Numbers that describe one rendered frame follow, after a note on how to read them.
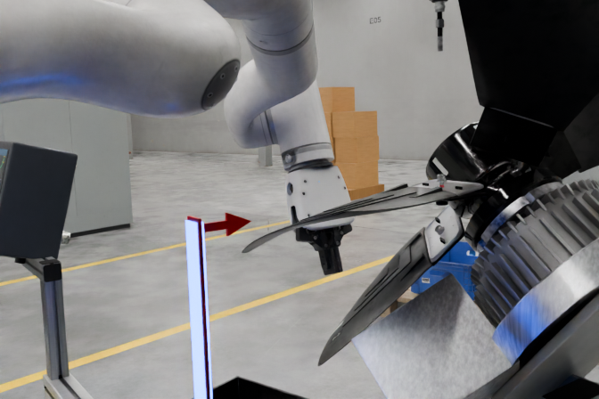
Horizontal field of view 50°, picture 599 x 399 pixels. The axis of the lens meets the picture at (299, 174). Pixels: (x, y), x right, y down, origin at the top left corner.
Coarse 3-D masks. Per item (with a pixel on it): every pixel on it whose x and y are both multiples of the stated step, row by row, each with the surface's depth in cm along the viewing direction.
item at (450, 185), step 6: (432, 180) 86; (414, 186) 84; (420, 186) 84; (426, 186) 84; (432, 186) 83; (444, 186) 82; (450, 186) 82; (462, 186) 81; (468, 186) 80; (474, 186) 79; (480, 186) 80; (456, 192) 77; (462, 192) 78; (468, 192) 78
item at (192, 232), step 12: (192, 228) 62; (192, 240) 62; (192, 252) 62; (192, 264) 62; (192, 276) 62; (192, 288) 63; (192, 300) 63; (192, 312) 63; (192, 324) 63; (192, 336) 64; (204, 372) 63; (204, 384) 63; (204, 396) 63
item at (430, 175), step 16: (464, 128) 86; (448, 144) 86; (464, 144) 85; (432, 160) 88; (448, 160) 86; (464, 160) 84; (480, 160) 83; (496, 160) 82; (512, 160) 83; (432, 176) 89; (448, 176) 86; (464, 176) 84; (480, 176) 82; (496, 176) 83; (512, 176) 83; (528, 176) 79; (544, 176) 79; (496, 192) 79; (512, 192) 78; (464, 208) 86; (480, 208) 80; (496, 208) 79; (480, 224) 80
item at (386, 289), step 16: (416, 240) 95; (400, 256) 97; (416, 256) 92; (384, 272) 98; (400, 272) 93; (416, 272) 89; (368, 288) 101; (384, 288) 94; (400, 288) 90; (368, 304) 95; (384, 304) 90; (352, 320) 96; (368, 320) 91; (352, 336) 91; (336, 352) 91
